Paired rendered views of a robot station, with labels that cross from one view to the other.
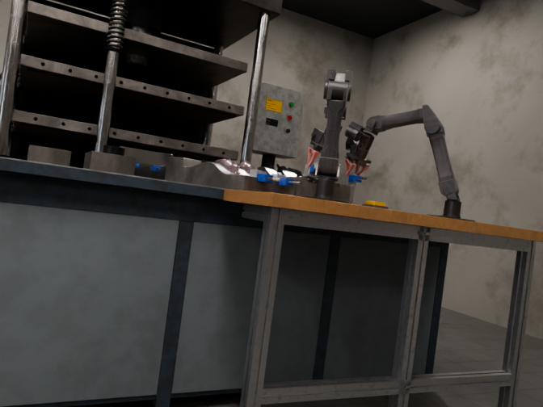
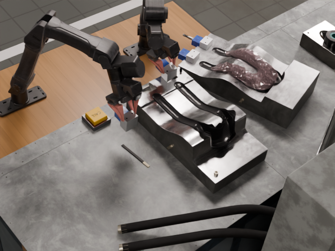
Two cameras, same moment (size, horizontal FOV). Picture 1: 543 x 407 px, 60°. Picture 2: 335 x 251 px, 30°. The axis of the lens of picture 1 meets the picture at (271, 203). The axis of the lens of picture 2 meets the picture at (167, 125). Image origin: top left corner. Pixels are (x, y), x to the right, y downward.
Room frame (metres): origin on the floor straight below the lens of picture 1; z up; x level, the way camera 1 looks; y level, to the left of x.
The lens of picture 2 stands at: (3.61, -0.63, 2.55)
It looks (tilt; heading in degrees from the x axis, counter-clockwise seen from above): 47 degrees down; 164
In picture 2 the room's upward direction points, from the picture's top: 6 degrees clockwise
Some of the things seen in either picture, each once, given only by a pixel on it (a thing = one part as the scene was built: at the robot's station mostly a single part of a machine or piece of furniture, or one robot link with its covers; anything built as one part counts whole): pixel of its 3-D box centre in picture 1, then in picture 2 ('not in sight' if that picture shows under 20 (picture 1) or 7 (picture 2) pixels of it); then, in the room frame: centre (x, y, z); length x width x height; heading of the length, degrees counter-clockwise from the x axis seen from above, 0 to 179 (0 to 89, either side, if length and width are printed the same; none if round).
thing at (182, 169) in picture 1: (227, 177); (247, 73); (1.88, 0.19, 0.85); 0.50 x 0.26 x 0.11; 45
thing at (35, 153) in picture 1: (48, 157); not in sight; (1.66, 0.80, 0.83); 0.17 x 0.13 x 0.06; 28
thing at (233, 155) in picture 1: (124, 142); not in sight; (2.66, 0.88, 1.01); 1.10 x 0.74 x 0.05; 118
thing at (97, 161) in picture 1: (108, 165); (329, 44); (1.73, 0.61, 0.83); 0.20 x 0.15 x 0.07; 28
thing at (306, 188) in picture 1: (293, 185); (195, 122); (2.13, -0.09, 0.87); 0.50 x 0.26 x 0.14; 28
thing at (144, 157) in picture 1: (134, 168); not in sight; (2.57, 0.77, 0.87); 0.50 x 0.27 x 0.17; 28
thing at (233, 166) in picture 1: (230, 166); (247, 65); (1.88, 0.18, 0.90); 0.26 x 0.18 x 0.08; 45
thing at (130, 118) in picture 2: (356, 178); (120, 112); (2.10, -0.36, 0.93); 0.13 x 0.05 x 0.05; 29
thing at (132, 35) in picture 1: (135, 55); not in sight; (2.67, 0.88, 1.51); 1.10 x 0.70 x 0.05; 118
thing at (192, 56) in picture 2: (287, 182); (182, 54); (1.73, -0.05, 0.85); 0.13 x 0.05 x 0.05; 45
